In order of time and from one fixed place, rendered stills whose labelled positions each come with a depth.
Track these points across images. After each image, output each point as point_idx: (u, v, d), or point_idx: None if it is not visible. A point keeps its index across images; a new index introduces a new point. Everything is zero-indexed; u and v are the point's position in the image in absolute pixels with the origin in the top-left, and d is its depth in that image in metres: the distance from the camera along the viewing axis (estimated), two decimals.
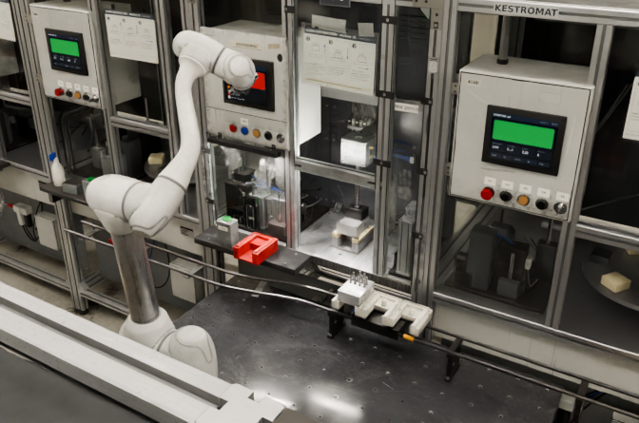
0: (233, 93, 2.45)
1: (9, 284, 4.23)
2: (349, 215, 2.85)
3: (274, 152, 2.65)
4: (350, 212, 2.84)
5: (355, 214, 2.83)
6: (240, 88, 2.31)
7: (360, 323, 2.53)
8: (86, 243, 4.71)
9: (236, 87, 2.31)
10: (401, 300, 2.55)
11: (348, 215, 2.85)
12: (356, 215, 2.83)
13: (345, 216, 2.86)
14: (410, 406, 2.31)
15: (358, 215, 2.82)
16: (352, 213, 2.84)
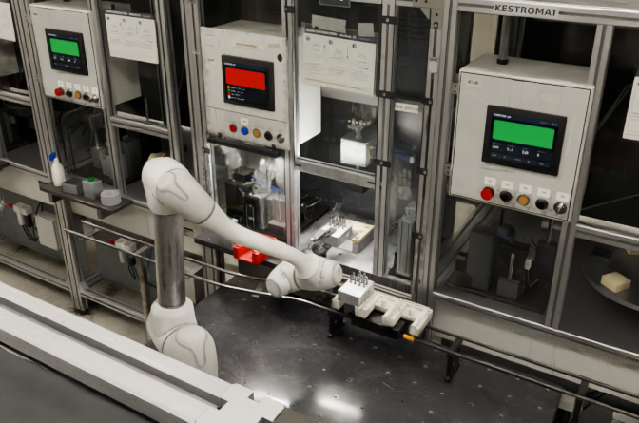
0: (315, 235, 2.58)
1: (9, 284, 4.23)
2: (350, 188, 2.80)
3: (274, 152, 2.65)
4: (351, 185, 2.79)
5: (356, 187, 2.78)
6: None
7: (360, 323, 2.53)
8: (86, 243, 4.71)
9: None
10: (401, 300, 2.55)
11: (349, 188, 2.80)
12: (357, 188, 2.78)
13: (346, 189, 2.81)
14: (410, 406, 2.31)
15: (359, 188, 2.77)
16: (353, 186, 2.78)
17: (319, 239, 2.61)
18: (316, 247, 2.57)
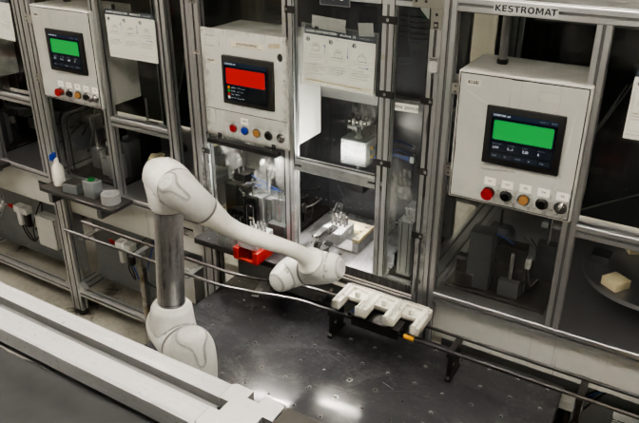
0: (317, 232, 2.60)
1: (9, 284, 4.23)
2: (350, 188, 2.80)
3: (274, 152, 2.65)
4: (351, 185, 2.79)
5: (356, 187, 2.78)
6: None
7: (360, 323, 2.53)
8: (86, 243, 4.71)
9: None
10: (401, 300, 2.55)
11: (349, 188, 2.80)
12: (357, 188, 2.78)
13: (346, 189, 2.81)
14: (410, 406, 2.31)
15: (359, 188, 2.77)
16: (353, 186, 2.78)
17: (321, 236, 2.62)
18: (318, 244, 2.58)
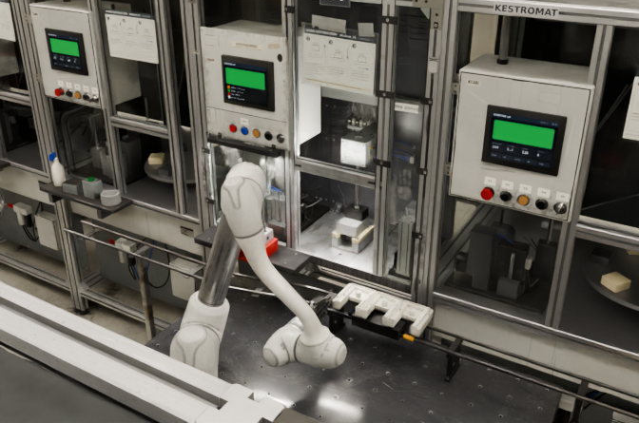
0: (315, 299, 2.47)
1: (9, 284, 4.23)
2: (349, 216, 2.85)
3: (274, 152, 2.65)
4: (350, 213, 2.84)
5: (355, 215, 2.83)
6: (288, 322, 2.38)
7: (361, 323, 2.53)
8: (86, 243, 4.71)
9: (290, 321, 2.37)
10: (402, 300, 2.54)
11: (348, 216, 2.85)
12: (356, 216, 2.83)
13: (345, 217, 2.86)
14: (410, 406, 2.31)
15: (358, 216, 2.82)
16: (352, 214, 2.84)
17: (319, 304, 2.50)
18: (315, 311, 2.45)
